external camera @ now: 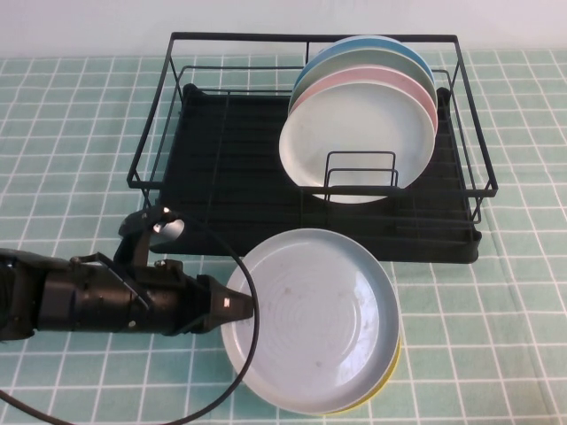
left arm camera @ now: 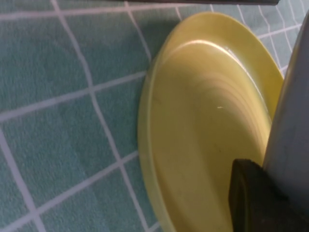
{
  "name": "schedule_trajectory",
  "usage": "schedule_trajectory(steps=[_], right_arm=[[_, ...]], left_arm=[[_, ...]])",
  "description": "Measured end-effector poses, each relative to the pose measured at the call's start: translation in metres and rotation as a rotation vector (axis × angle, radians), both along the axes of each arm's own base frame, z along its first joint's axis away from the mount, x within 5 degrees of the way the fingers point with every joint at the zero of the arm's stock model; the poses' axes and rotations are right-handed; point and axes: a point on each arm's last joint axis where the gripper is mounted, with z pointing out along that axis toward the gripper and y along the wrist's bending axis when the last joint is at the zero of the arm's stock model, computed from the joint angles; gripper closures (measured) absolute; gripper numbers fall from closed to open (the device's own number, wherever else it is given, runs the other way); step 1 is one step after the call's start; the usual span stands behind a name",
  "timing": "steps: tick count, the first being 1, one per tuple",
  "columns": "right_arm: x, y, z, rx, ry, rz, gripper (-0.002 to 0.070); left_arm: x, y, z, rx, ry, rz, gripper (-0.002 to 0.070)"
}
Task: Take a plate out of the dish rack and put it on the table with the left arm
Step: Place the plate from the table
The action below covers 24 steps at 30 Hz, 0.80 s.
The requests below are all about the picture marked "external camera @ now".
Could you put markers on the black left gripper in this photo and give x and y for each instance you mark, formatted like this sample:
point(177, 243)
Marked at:
point(173, 301)

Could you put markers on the grey-blue plate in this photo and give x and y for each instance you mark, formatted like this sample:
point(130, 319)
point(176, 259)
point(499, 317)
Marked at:
point(319, 319)

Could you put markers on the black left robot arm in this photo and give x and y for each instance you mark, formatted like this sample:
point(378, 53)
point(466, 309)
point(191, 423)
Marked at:
point(80, 301)

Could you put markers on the yellow plate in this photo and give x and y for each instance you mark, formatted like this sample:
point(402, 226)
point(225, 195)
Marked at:
point(390, 374)

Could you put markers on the whitish mint plate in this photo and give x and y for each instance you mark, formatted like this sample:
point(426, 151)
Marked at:
point(359, 128)

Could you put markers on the pink plate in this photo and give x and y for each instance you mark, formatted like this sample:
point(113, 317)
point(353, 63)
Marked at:
point(367, 77)

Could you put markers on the pale green plate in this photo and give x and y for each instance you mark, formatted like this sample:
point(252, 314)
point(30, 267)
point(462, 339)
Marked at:
point(376, 59)

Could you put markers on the blue plate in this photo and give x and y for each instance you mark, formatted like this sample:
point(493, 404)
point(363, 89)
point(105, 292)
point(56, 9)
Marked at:
point(398, 46)

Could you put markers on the black plastic drip tray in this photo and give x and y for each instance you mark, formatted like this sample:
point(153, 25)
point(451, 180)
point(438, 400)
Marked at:
point(230, 177)

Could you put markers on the green checked tablecloth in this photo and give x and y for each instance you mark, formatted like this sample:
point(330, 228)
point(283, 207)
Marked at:
point(478, 332)

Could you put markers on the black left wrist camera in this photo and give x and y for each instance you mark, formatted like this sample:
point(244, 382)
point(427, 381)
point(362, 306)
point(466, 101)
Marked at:
point(146, 221)

